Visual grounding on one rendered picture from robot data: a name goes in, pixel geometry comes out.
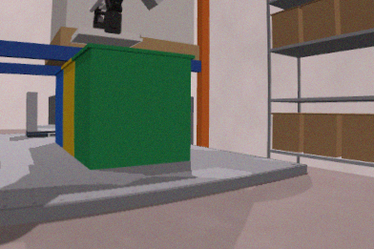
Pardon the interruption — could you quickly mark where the green box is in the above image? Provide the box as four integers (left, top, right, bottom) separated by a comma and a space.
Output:
72, 43, 195, 170

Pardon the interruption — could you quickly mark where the yellow open bin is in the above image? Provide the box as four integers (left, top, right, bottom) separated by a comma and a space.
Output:
61, 59, 75, 156

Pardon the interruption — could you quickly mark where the blue open box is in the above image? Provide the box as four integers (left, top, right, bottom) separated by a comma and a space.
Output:
53, 68, 64, 148

